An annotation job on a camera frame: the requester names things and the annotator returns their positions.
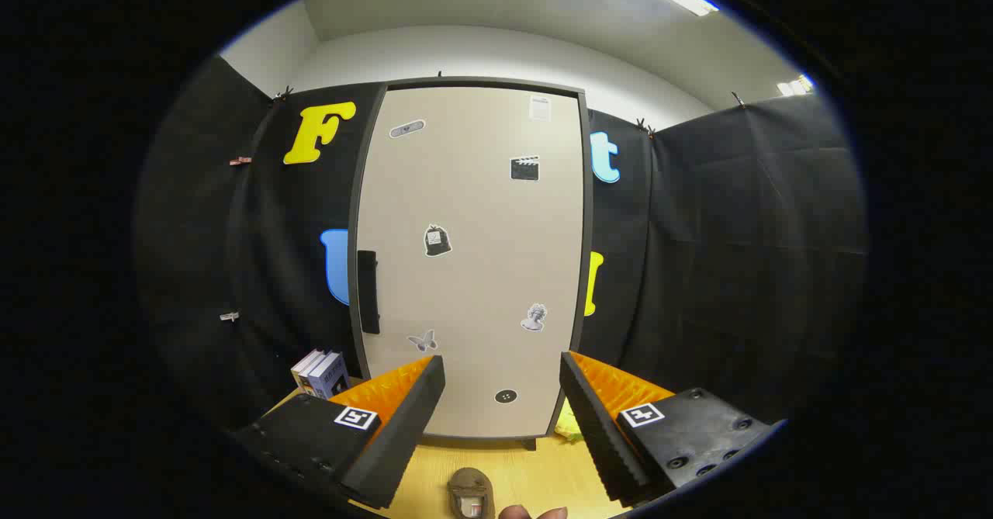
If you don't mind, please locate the blue cover book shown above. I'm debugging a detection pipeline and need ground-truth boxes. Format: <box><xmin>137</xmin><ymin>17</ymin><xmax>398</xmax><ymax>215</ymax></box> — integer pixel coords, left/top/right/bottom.
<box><xmin>308</xmin><ymin>352</ymin><xmax>350</xmax><ymax>400</ymax></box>

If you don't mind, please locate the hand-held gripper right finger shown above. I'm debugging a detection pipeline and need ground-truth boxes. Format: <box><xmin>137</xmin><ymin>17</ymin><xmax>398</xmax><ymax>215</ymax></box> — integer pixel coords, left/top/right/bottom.
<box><xmin>559</xmin><ymin>351</ymin><xmax>784</xmax><ymax>508</ymax></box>

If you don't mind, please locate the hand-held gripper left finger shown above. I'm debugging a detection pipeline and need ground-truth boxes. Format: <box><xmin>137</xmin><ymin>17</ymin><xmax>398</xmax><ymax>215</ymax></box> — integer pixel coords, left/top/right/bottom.
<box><xmin>233</xmin><ymin>355</ymin><xmax>447</xmax><ymax>510</ymax></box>

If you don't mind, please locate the brown fuzzy shoe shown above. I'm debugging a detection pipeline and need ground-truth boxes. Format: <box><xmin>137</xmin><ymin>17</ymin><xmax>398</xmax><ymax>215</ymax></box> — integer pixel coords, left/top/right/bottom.
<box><xmin>448</xmin><ymin>467</ymin><xmax>496</xmax><ymax>519</ymax></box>

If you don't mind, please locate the black backdrop cloth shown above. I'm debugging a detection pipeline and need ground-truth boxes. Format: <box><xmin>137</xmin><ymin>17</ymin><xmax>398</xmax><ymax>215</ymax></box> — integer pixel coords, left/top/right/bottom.
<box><xmin>136</xmin><ymin>54</ymin><xmax>866</xmax><ymax>434</ymax></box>

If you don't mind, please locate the grey shoe cabinet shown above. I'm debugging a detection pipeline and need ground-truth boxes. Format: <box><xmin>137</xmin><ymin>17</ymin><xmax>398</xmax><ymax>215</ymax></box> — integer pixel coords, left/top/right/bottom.
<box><xmin>348</xmin><ymin>77</ymin><xmax>594</xmax><ymax>452</ymax></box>

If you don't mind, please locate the yellow plush toy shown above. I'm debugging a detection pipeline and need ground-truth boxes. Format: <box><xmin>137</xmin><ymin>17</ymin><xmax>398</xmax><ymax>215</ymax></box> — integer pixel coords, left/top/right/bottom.
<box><xmin>555</xmin><ymin>403</ymin><xmax>584</xmax><ymax>444</ymax></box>

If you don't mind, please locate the black door handle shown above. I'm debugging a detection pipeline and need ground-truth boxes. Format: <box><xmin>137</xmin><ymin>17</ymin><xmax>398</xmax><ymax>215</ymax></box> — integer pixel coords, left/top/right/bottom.
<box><xmin>357</xmin><ymin>250</ymin><xmax>381</xmax><ymax>335</ymax></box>

